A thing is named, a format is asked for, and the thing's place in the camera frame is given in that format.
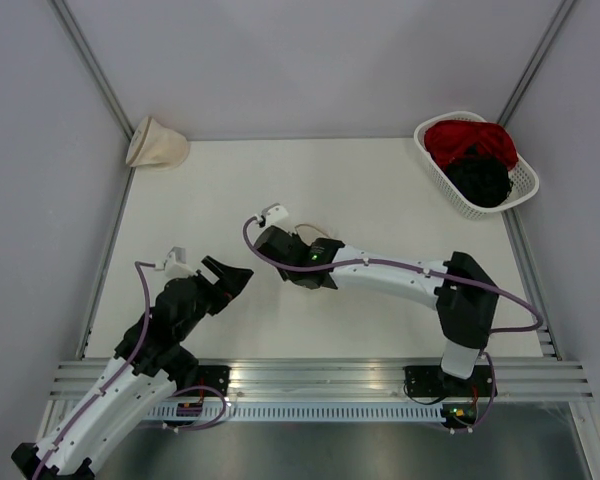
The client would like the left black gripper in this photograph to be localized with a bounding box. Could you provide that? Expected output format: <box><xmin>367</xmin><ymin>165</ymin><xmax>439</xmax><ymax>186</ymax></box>
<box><xmin>176</xmin><ymin>256</ymin><xmax>253</xmax><ymax>340</ymax></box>

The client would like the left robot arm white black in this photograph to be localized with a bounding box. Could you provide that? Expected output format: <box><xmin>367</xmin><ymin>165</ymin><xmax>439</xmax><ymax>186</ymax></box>
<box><xmin>11</xmin><ymin>256</ymin><xmax>253</xmax><ymax>479</ymax></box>

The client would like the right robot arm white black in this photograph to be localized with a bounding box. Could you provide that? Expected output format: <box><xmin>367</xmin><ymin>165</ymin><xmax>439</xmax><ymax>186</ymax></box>
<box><xmin>255</xmin><ymin>226</ymin><xmax>499</xmax><ymax>395</ymax></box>

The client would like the red bra in basket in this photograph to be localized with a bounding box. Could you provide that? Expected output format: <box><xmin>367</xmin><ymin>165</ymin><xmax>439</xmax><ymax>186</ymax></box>
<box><xmin>424</xmin><ymin>120</ymin><xmax>518</xmax><ymax>171</ymax></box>

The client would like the black bra in basket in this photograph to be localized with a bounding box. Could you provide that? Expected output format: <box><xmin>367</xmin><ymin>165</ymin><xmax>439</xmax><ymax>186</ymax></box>
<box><xmin>444</xmin><ymin>146</ymin><xmax>513</xmax><ymax>208</ymax></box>

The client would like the white plastic laundry basket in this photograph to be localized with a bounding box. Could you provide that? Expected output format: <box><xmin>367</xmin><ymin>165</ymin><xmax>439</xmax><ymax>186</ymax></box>
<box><xmin>413</xmin><ymin>111</ymin><xmax>540</xmax><ymax>220</ymax></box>

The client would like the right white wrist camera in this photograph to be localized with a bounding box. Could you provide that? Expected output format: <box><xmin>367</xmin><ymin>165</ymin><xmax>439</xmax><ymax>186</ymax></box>
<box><xmin>255</xmin><ymin>203</ymin><xmax>289</xmax><ymax>228</ymax></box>

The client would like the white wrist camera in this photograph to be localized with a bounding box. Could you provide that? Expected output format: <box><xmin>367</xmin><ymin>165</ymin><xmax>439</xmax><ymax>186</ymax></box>
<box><xmin>155</xmin><ymin>246</ymin><xmax>195</xmax><ymax>280</ymax></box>
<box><xmin>255</xmin><ymin>203</ymin><xmax>289</xmax><ymax>228</ymax></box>

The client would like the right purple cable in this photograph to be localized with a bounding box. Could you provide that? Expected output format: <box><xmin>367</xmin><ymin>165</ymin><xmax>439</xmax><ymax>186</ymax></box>
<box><xmin>242</xmin><ymin>215</ymin><xmax>544</xmax><ymax>357</ymax></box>

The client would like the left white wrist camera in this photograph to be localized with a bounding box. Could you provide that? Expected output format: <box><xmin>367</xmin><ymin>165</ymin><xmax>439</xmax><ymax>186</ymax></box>
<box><xmin>155</xmin><ymin>246</ymin><xmax>195</xmax><ymax>280</ymax></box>

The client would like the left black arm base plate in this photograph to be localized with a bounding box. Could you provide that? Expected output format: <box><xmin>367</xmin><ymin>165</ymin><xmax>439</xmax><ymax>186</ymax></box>
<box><xmin>175</xmin><ymin>365</ymin><xmax>231</xmax><ymax>402</ymax></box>

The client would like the aluminium mounting rail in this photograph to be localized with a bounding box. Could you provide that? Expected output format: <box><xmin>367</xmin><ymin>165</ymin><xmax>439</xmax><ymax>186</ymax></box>
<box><xmin>48</xmin><ymin>357</ymin><xmax>595</xmax><ymax>401</ymax></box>

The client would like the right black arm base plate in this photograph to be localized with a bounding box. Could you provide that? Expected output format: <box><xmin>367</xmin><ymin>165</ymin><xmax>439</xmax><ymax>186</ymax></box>
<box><xmin>404</xmin><ymin>365</ymin><xmax>495</xmax><ymax>403</ymax></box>

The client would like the white slotted cable duct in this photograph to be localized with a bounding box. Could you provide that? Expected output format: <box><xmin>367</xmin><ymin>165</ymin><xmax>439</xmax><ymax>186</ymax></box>
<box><xmin>145</xmin><ymin>402</ymin><xmax>445</xmax><ymax>425</ymax></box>

